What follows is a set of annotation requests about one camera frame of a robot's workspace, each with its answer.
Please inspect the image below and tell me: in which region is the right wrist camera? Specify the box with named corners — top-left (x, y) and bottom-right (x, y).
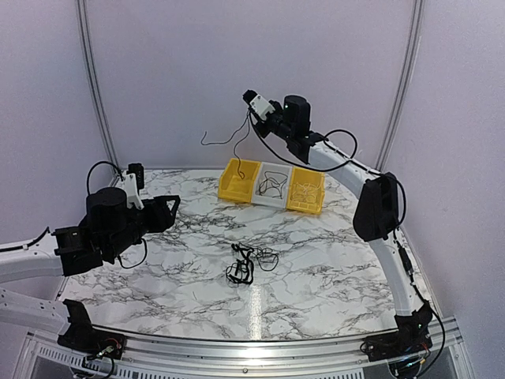
top-left (242, 89), bottom-right (276, 122)

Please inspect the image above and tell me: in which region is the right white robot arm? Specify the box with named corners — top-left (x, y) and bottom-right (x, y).
top-left (243, 90), bottom-right (432, 354)

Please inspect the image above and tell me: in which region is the white plastic bin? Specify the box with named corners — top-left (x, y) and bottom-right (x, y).
top-left (251, 162), bottom-right (292, 208)

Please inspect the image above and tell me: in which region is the aluminium corner post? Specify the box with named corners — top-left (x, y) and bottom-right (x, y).
top-left (375, 0), bottom-right (425, 171)
top-left (76, 0), bottom-right (120, 167)

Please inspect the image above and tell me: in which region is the right yellow plastic bin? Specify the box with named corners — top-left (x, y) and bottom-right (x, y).
top-left (286, 167), bottom-right (324, 215)

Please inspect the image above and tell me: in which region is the left yellow plastic bin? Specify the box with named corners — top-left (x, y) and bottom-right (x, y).
top-left (218, 158), bottom-right (261, 203)

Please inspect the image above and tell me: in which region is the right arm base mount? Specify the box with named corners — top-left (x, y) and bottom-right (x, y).
top-left (360, 305), bottom-right (433, 362)

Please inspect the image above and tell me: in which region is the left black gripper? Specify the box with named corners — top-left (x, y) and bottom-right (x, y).
top-left (105, 195), bottom-right (180, 259)

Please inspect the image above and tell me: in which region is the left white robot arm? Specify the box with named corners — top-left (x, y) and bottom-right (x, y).
top-left (1, 162), bottom-right (181, 351)

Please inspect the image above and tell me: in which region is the right aluminium corner post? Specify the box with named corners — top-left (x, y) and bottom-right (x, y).
top-left (375, 0), bottom-right (425, 171)

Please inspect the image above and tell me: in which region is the yellow plastic bin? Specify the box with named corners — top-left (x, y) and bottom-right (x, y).
top-left (286, 167), bottom-right (324, 215)
top-left (218, 158), bottom-right (261, 203)

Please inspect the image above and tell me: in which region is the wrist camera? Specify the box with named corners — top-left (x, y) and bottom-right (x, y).
top-left (242, 89), bottom-right (276, 122)
top-left (122, 163), bottom-right (144, 210)

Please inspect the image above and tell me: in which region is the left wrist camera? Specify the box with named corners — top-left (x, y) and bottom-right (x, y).
top-left (122, 163), bottom-right (144, 210)

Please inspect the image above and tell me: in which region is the left aluminium corner post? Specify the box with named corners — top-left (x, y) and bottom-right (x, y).
top-left (76, 0), bottom-right (120, 167)

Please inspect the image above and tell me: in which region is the aluminium front rail frame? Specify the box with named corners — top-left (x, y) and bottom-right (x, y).
top-left (15, 311), bottom-right (470, 379)

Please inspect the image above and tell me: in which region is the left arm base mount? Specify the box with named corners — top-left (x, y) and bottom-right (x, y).
top-left (58, 299), bottom-right (126, 359)

